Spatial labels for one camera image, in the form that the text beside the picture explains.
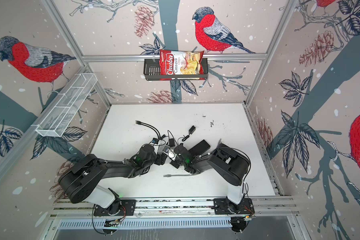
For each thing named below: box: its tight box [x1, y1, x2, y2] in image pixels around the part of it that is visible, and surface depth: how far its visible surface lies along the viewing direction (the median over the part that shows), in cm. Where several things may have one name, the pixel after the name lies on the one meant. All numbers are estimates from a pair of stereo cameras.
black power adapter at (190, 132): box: [182, 125, 196, 142], surface depth 103 cm
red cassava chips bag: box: [159, 49, 206, 81], surface depth 90 cm
